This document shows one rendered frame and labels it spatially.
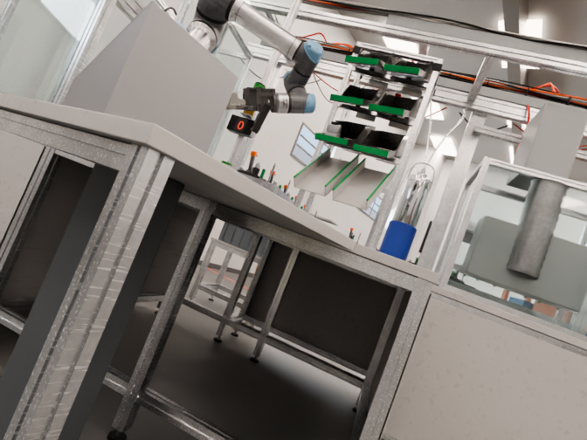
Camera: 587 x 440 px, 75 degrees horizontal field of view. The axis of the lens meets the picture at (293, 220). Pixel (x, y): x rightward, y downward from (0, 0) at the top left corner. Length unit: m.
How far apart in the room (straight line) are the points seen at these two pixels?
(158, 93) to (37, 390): 0.63
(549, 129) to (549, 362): 1.11
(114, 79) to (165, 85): 0.11
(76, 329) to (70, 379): 0.07
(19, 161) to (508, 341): 2.15
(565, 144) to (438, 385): 1.31
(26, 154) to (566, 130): 2.44
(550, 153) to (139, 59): 1.92
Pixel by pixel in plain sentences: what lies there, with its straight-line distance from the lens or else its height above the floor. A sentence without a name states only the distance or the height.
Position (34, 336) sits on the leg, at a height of 0.36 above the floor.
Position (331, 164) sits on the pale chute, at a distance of 1.54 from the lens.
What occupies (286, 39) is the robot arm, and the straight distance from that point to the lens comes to 1.50.
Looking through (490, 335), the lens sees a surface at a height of 0.74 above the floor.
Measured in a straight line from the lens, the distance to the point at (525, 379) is 1.98.
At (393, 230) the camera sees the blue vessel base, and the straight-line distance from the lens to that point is 2.14.
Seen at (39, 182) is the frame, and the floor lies 0.66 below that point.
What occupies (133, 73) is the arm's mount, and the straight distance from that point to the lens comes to 0.93.
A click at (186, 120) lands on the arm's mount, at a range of 1.00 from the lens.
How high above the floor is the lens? 0.77
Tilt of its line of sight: 4 degrees up
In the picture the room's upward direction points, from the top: 21 degrees clockwise
